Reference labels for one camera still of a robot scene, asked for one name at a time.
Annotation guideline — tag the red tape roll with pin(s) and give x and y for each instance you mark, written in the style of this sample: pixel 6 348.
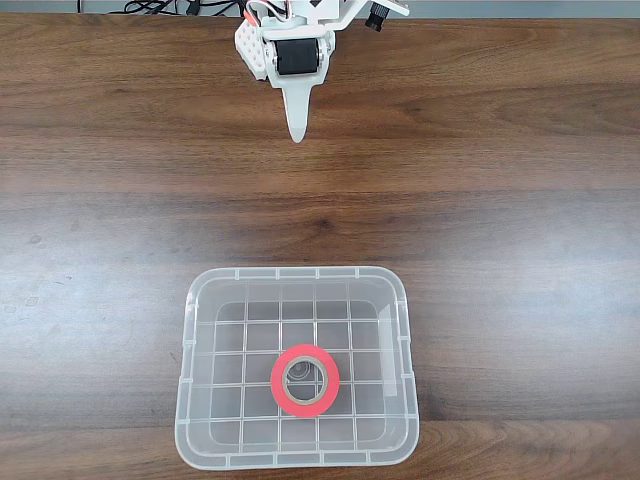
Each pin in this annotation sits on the red tape roll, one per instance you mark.
pixel 280 395

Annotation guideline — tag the clear plastic storage box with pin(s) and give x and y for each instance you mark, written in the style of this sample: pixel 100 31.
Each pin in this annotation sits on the clear plastic storage box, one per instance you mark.
pixel 200 300

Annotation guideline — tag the wrist camera on white mount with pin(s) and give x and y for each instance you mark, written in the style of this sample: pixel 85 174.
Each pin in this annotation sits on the wrist camera on white mount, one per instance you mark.
pixel 377 15

